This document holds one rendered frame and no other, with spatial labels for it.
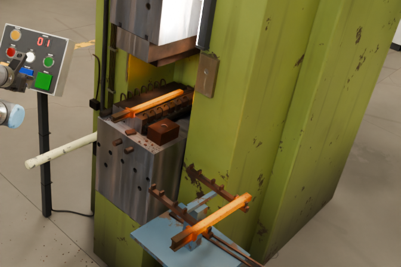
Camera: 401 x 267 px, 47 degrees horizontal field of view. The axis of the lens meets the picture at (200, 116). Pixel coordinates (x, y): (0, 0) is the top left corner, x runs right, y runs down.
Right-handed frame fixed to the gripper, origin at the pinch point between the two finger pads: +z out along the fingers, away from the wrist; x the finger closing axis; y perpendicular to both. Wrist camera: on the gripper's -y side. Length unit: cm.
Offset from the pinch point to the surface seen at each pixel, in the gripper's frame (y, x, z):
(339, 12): -59, 124, 4
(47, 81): 0.3, 2.2, 10.3
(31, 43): -15.4, -10.8, 11.0
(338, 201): 34, 168, 155
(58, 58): -11.7, 4.4, 11.0
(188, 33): -35, 66, -2
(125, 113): 4.8, 45.9, 2.9
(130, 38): -27, 43, -8
